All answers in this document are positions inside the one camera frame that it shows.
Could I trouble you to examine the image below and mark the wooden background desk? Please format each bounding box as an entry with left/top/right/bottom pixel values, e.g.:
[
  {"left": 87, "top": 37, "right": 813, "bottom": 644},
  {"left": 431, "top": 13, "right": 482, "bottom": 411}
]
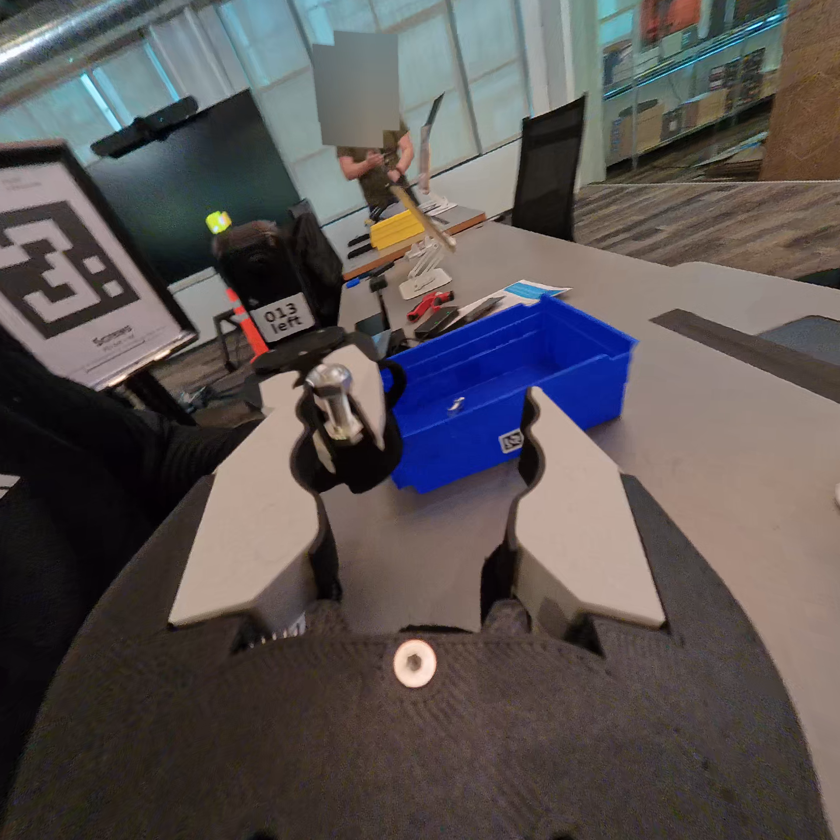
[{"left": 325, "top": 197, "right": 488, "bottom": 280}]

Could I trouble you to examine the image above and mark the red and black tool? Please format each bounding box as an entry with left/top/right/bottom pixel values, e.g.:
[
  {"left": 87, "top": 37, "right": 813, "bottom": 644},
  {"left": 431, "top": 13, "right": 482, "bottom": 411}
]
[{"left": 406, "top": 290, "right": 458, "bottom": 322}]

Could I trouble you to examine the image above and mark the black tablet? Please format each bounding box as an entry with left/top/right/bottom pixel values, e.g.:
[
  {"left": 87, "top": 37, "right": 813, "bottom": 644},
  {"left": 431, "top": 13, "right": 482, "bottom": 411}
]
[{"left": 456, "top": 295, "right": 507, "bottom": 323}]

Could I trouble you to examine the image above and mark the storage shelf with boxes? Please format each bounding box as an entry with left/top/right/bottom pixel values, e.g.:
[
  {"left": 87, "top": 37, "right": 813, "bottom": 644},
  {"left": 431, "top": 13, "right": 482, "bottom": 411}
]
[{"left": 600, "top": 0, "right": 788, "bottom": 166}]

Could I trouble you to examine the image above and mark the large black wall screen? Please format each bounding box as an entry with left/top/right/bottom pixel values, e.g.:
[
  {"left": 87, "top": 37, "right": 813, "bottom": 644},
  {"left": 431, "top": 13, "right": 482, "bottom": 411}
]
[{"left": 87, "top": 88, "right": 308, "bottom": 287}]

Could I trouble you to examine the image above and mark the red screen monitor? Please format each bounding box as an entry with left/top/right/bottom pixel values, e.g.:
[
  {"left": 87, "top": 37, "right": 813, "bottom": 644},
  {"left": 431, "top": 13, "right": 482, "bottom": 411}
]
[{"left": 640, "top": 0, "right": 702, "bottom": 44}]

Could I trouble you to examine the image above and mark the orange striped traffic cone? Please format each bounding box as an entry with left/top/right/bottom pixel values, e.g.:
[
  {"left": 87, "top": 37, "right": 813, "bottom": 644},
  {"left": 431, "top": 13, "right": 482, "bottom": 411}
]
[{"left": 225, "top": 287, "right": 270, "bottom": 366}]

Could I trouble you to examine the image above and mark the black video bar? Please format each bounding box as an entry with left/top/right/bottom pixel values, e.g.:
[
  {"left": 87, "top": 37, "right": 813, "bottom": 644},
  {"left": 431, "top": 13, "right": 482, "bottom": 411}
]
[{"left": 90, "top": 97, "right": 200, "bottom": 159}]

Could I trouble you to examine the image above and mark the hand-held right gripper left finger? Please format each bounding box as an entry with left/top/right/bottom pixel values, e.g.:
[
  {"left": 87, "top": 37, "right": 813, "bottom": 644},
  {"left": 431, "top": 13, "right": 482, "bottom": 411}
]
[{"left": 168, "top": 390, "right": 343, "bottom": 632}]

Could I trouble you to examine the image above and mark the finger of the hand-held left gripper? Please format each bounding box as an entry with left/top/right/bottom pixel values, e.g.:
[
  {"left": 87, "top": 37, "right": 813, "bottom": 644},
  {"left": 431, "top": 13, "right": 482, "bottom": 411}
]
[
  {"left": 336, "top": 345, "right": 389, "bottom": 452},
  {"left": 258, "top": 374, "right": 338, "bottom": 475}
]

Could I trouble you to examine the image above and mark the white coded sign on easel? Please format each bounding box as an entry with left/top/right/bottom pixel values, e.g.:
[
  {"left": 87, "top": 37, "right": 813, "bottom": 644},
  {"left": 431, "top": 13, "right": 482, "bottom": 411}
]
[{"left": 0, "top": 140, "right": 200, "bottom": 422}]

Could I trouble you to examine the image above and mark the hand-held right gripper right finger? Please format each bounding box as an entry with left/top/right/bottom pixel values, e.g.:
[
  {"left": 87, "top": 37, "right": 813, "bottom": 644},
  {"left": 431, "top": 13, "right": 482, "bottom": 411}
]
[{"left": 482, "top": 386, "right": 667, "bottom": 635}]

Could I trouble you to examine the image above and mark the small yellow bin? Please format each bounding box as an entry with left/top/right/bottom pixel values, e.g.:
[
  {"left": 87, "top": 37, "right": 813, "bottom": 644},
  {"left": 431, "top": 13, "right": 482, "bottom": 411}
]
[{"left": 369, "top": 213, "right": 425, "bottom": 251}]

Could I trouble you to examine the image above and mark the blue printed paper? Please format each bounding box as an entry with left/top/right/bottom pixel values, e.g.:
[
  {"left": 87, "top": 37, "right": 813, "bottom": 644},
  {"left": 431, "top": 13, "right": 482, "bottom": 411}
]
[{"left": 489, "top": 279, "right": 572, "bottom": 310}]

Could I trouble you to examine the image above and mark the white stand with tilted board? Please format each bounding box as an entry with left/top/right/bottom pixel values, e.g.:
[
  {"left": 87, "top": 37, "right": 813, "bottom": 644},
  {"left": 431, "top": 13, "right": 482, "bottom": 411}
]
[{"left": 387, "top": 184, "right": 459, "bottom": 300}]

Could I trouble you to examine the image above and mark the silver ceiling duct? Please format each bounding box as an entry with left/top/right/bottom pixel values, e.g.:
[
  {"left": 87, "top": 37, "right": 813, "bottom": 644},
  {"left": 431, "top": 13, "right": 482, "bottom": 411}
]
[{"left": 0, "top": 0, "right": 219, "bottom": 88}]

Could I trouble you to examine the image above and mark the blue plastic bin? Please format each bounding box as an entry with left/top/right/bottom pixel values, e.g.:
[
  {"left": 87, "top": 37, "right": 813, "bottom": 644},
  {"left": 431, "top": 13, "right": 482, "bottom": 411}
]
[{"left": 381, "top": 293, "right": 639, "bottom": 495}]

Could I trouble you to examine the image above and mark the black mesh office chair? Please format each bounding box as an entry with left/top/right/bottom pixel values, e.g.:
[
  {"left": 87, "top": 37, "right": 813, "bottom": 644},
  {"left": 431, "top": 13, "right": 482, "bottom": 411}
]
[{"left": 511, "top": 95, "right": 589, "bottom": 243}]

